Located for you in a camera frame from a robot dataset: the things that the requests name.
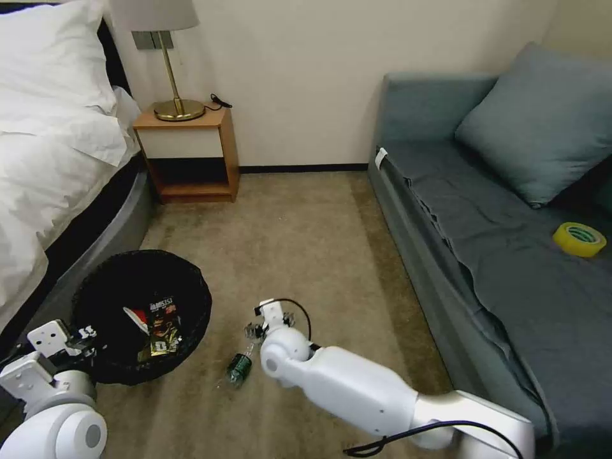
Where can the red and white wrapper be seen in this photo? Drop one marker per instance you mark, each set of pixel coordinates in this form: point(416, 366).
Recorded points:
point(137, 319)

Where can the wooden nightstand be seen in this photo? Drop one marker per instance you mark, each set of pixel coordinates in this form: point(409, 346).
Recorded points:
point(191, 143)

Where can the yellow tape roll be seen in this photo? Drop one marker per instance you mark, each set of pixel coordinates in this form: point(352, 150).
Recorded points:
point(579, 239)

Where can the grey wall switch panel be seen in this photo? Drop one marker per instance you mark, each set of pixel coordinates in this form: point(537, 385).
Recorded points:
point(148, 40)

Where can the grey-blue cushion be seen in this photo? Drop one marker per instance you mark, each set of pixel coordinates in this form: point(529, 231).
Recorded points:
point(530, 129)

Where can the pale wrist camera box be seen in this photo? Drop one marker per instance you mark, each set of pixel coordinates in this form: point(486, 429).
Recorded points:
point(271, 313)
point(49, 337)

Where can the dark printed snack packet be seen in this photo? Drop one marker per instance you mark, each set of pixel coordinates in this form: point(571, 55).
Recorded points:
point(162, 330)

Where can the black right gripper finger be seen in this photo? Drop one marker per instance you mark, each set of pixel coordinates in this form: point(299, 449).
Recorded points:
point(289, 319)
point(253, 331)

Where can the grey-blue sofa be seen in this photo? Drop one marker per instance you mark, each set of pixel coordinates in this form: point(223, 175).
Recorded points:
point(430, 268)

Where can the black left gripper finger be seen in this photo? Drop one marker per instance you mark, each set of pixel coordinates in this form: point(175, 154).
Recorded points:
point(87, 332)
point(92, 352)

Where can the white sofa label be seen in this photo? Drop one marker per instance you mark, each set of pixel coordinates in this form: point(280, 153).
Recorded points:
point(381, 158)

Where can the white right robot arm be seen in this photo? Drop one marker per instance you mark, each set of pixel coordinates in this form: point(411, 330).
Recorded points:
point(354, 382)

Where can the black headboard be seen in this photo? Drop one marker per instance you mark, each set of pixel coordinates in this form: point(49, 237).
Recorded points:
point(115, 57)

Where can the grey bed base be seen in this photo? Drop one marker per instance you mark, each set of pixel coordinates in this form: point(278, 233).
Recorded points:
point(119, 224)

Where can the brass table lamp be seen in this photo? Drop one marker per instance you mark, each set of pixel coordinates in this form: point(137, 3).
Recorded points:
point(167, 62)

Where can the white pillow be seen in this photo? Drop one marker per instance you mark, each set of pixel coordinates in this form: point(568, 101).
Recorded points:
point(48, 62)

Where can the green plastic bottle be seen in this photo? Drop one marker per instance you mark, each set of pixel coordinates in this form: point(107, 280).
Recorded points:
point(239, 367)

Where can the black round trash bin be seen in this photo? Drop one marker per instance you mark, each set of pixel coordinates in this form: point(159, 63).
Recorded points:
point(110, 282)

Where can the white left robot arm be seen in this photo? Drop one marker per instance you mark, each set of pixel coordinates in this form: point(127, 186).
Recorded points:
point(57, 421)

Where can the white duvet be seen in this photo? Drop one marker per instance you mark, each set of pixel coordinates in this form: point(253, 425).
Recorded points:
point(52, 181)

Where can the dark grey sofa sheet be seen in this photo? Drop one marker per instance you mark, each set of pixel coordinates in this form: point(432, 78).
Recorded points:
point(526, 258)

